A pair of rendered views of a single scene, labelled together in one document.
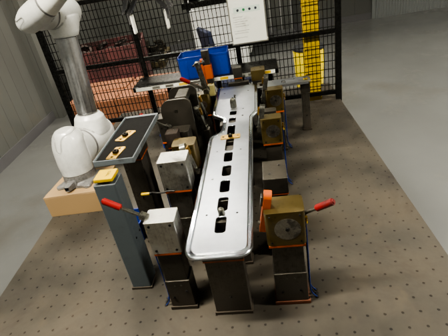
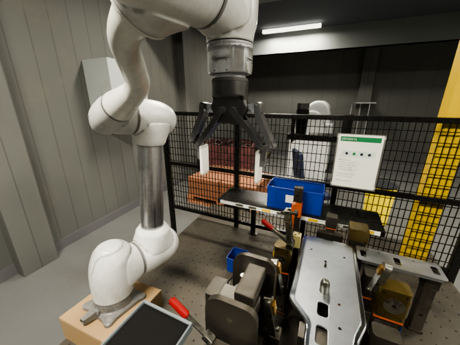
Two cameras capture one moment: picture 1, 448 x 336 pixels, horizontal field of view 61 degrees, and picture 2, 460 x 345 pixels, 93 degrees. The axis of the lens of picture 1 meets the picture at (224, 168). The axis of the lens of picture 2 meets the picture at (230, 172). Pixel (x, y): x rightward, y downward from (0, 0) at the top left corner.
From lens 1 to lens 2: 1.15 m
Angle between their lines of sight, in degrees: 18
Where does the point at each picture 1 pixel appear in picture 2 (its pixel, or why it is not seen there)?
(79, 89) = (146, 201)
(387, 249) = not seen: outside the picture
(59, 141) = (94, 261)
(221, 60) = (315, 200)
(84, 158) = (117, 287)
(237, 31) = (339, 173)
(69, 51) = (145, 161)
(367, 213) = not seen: outside the picture
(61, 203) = (73, 332)
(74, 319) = not seen: outside the picture
